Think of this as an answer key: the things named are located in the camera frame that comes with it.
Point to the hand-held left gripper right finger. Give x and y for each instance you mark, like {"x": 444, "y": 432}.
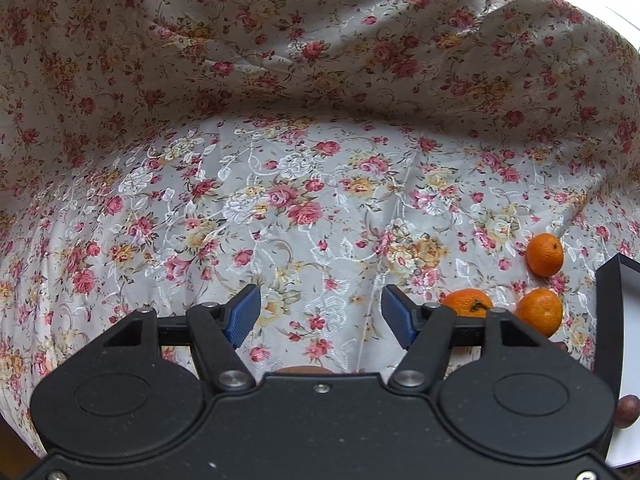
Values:
{"x": 397, "y": 315}

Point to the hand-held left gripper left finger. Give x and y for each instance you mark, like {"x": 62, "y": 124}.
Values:
{"x": 244, "y": 315}

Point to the orange tangerine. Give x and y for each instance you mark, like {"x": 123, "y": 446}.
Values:
{"x": 467, "y": 302}
{"x": 545, "y": 255}
{"x": 540, "y": 310}

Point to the brown kiwi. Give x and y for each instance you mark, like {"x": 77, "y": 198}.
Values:
{"x": 302, "y": 371}

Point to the dark red passion fruit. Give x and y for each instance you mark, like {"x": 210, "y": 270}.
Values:
{"x": 561, "y": 346}
{"x": 627, "y": 410}

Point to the black box with white inside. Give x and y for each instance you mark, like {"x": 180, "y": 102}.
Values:
{"x": 607, "y": 320}

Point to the floral printed cloth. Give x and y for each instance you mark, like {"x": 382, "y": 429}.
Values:
{"x": 300, "y": 110}

